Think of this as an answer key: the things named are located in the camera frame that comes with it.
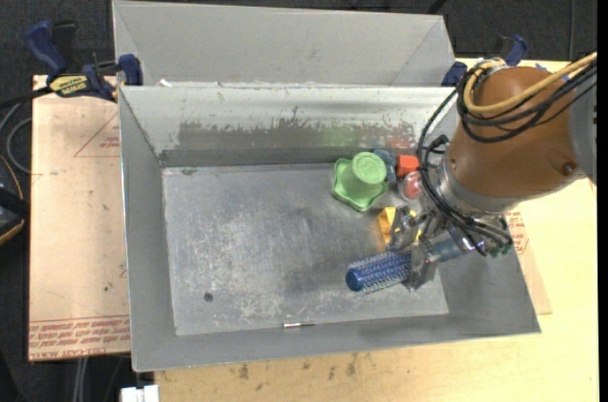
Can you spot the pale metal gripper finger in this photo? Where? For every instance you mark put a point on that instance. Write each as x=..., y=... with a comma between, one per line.
x=403, y=230
x=419, y=271

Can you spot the yellow crumpled object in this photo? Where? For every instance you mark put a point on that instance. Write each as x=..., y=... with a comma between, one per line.
x=387, y=222

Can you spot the blue hair roller brush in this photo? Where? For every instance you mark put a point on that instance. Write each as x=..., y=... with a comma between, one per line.
x=377, y=273

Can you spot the red and clear round object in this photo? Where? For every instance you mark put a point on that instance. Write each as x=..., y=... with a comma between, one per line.
x=411, y=187

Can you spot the green plastic cup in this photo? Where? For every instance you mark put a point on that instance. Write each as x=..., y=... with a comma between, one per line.
x=362, y=181

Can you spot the orange-red small block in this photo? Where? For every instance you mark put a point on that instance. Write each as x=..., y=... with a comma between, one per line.
x=407, y=164

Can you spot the grey-blue small object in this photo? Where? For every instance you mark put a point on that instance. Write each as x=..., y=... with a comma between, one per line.
x=387, y=162

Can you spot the grey metal bin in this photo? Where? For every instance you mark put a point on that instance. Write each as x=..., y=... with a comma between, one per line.
x=247, y=248

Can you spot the brown cardboard board red print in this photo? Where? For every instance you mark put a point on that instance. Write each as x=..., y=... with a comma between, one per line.
x=76, y=224

